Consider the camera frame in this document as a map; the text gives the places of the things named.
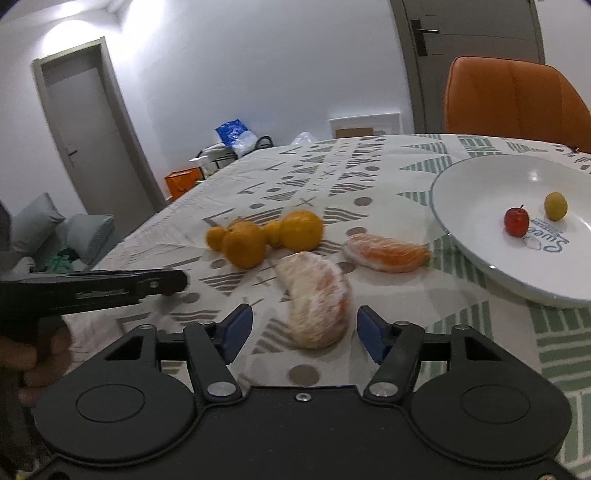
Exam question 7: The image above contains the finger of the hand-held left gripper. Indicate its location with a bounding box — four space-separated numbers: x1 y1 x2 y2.
69 269 190 309

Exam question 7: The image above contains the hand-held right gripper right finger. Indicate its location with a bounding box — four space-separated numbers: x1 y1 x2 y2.
356 305 509 400

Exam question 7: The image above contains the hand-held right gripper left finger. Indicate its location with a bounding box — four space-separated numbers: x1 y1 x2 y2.
102 304 254 401

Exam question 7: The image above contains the peeled pale pomelo segment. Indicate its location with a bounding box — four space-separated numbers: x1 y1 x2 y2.
276 251 354 350

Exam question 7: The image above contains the peeled orange-fleshed pomelo segment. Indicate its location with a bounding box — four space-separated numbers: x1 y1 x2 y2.
342 233 431 274

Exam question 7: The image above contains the medium orange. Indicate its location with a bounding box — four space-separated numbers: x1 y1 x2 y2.
222 222 267 270

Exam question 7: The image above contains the large orange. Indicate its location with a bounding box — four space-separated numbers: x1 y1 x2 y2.
280 210 325 253

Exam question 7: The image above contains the white deep plate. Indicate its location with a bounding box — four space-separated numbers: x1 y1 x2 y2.
430 154 591 308

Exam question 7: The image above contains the person's left hand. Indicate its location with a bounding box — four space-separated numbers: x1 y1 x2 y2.
0 324 73 408

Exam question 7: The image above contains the green cloth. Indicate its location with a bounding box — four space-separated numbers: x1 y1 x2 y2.
39 249 88 273

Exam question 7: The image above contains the grey cushion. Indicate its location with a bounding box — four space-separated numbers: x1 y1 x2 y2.
9 193 65 254
67 213 115 265

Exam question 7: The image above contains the orange box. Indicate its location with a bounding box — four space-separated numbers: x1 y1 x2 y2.
166 168 204 201

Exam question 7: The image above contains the black metal rack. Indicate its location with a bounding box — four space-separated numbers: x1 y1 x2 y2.
203 136 275 178

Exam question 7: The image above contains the patterned tablecloth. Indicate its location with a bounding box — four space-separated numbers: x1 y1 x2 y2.
60 134 591 480

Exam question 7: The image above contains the plain grey door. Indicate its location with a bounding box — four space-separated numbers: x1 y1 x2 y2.
32 39 167 217

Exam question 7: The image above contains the blue and white plastic bag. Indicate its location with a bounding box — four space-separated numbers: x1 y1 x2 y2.
215 119 257 155

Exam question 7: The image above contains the small red apple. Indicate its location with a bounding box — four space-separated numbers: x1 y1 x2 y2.
503 205 529 238

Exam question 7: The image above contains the white foam packaging board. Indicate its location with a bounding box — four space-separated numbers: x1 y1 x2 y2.
329 112 402 138

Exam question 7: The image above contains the small yellow round fruit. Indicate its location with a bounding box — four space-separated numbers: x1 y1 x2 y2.
544 191 568 222

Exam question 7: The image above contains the orange chair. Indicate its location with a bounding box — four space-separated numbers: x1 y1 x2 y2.
444 56 591 153

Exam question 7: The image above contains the black door handle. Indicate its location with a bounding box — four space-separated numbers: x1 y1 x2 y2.
409 19 439 57

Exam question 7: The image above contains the grey door with black handle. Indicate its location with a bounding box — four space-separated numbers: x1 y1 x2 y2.
390 0 548 134

